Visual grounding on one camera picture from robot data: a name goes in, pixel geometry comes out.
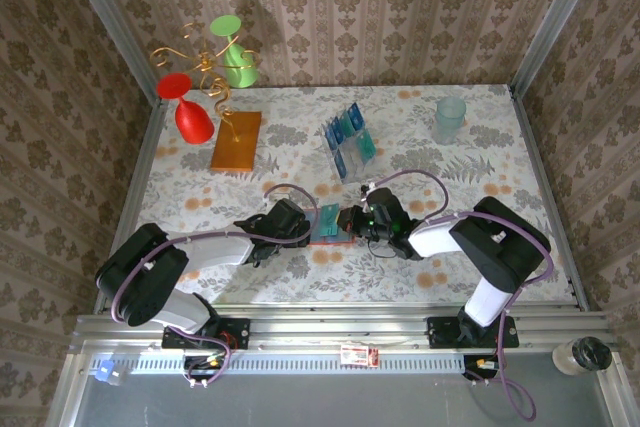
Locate orange leather card holder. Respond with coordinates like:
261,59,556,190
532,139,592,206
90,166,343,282
304,205,357,247

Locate clear acrylic card stand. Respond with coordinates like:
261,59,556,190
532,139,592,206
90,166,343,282
318,101,380,184

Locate floral patterned table cover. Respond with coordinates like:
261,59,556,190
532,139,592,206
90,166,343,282
115,84,576,306

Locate red white sticker label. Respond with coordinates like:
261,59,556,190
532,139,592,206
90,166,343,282
340,344,380,368

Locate clear blue plastic cup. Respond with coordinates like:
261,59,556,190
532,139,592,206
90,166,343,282
432,95,468,144

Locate black power connector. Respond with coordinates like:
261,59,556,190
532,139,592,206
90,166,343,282
182,354,227,382
462,354,505,382

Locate red plastic wine glass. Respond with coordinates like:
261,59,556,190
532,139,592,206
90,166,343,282
156,72,216,145

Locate green plastic wine glass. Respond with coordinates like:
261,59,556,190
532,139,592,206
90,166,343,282
208,14,260,89

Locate grey metal panel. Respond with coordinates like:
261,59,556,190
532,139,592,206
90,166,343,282
74,371,619,427

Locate glass jar black lid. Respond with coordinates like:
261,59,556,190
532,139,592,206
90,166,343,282
552,336,614,377

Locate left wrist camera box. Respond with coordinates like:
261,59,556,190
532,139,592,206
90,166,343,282
269,198,310,233

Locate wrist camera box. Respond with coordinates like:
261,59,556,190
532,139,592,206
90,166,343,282
366,188,403,221
269,198,310,233

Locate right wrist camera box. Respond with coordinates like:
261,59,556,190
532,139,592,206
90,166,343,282
366,188,403,221

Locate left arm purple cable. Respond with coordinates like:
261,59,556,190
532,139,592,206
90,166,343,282
110,183,316,391

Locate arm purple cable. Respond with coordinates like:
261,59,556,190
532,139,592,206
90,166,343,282
367,169,556,422
110,183,316,391

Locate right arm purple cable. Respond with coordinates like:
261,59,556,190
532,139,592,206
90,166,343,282
367,169,556,422

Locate aluminium frame rail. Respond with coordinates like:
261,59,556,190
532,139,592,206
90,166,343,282
69,302,621,356

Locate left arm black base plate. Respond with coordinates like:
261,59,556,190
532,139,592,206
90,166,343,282
162,317,251,351

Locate gold wire rack wooden base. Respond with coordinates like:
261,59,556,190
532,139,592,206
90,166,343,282
149,21,265,173

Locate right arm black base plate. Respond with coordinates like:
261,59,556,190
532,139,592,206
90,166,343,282
427,315,520,350

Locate perforated metal cable tray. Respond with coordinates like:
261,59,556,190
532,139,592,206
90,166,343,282
89,352,466,376

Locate aluminium table side rail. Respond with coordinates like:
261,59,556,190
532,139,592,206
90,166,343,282
508,85,592,312

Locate aluminium corner post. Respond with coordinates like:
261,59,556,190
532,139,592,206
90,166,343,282
508,0,610,98
55,0,169,107

